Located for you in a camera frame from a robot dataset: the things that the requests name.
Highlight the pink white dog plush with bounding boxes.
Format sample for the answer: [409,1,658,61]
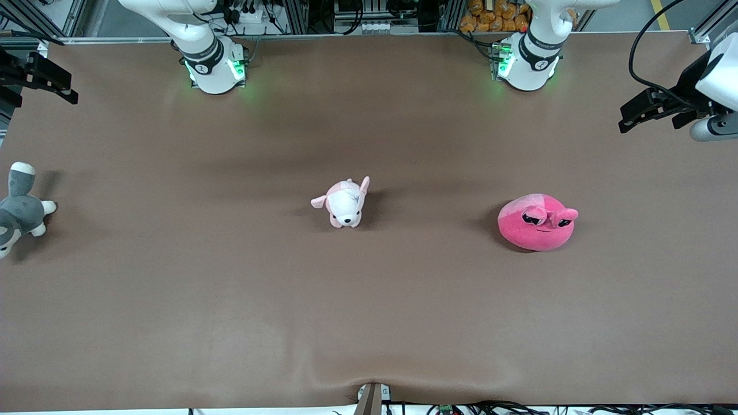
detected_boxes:
[311,176,371,229]

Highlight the aluminium frame profile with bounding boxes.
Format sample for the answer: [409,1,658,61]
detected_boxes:
[689,0,738,45]
[287,0,310,35]
[445,0,466,33]

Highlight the metal table edge bracket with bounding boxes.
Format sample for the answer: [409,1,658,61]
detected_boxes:
[353,382,391,415]

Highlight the grey white husky plush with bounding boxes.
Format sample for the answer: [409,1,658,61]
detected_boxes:
[0,162,58,259]

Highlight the metal base connector plate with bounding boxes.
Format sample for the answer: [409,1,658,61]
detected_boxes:
[491,41,514,81]
[229,43,250,87]

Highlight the pink round plush toy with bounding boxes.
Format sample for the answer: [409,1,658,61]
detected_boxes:
[498,193,579,252]

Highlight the orange snack packets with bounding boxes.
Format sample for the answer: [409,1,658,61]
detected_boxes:
[460,0,531,33]

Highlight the white power strip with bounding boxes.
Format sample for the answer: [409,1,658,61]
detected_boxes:
[222,5,266,25]

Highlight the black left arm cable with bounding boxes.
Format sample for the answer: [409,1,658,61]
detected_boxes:
[628,0,707,113]

